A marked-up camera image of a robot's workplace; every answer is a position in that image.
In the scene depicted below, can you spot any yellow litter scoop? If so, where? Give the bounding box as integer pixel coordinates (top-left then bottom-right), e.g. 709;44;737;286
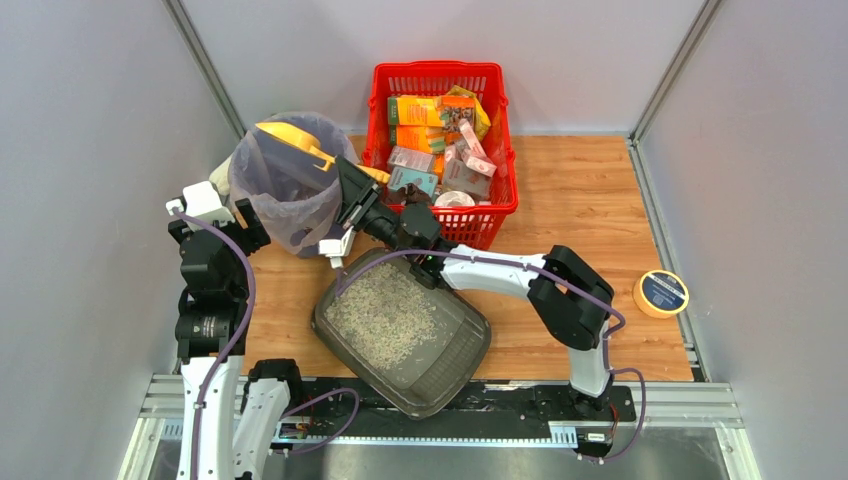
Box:
254;121;392;185

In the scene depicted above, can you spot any grey litter box tray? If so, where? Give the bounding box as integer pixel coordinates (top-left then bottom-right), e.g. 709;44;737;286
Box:
311;248;492;420

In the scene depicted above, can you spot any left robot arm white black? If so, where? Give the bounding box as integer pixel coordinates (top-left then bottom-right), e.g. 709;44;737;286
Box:
167;196;303;479

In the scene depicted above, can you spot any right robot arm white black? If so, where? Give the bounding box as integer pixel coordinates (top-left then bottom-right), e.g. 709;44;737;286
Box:
335;156;617;399

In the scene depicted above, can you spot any teal sponge box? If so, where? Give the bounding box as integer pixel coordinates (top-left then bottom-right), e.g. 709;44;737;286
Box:
387;166;439;196

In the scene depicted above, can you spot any grey pink box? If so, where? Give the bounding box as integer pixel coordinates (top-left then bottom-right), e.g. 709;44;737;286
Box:
387;145;436;173

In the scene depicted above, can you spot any orange box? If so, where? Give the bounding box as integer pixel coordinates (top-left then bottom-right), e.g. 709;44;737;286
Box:
389;125;447;154
387;95;443;128

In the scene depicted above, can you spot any orange box top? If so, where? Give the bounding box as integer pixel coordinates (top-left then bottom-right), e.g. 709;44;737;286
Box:
387;95;443;128

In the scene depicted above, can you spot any dark brown cloth in basket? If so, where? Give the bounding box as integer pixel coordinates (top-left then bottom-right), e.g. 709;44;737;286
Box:
385;183;433;206

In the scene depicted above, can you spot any white tape roll in basket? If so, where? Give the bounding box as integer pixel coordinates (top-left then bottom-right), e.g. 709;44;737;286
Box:
434;191;476;208

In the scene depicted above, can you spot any purple trash bin with bag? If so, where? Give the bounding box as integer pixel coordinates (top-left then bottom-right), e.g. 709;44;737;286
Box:
209;125;343;258

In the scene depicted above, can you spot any yellow snack bag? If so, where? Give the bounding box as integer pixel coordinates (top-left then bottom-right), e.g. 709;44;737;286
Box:
447;85;491;140

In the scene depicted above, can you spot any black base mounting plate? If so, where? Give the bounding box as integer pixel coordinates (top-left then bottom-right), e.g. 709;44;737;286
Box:
271;377;640;457

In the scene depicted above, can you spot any yellow tape roll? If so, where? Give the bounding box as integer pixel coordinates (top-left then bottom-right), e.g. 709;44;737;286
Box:
632;269;690;319

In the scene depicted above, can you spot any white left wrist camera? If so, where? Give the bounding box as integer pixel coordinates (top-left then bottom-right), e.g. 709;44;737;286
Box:
165;181;236;234

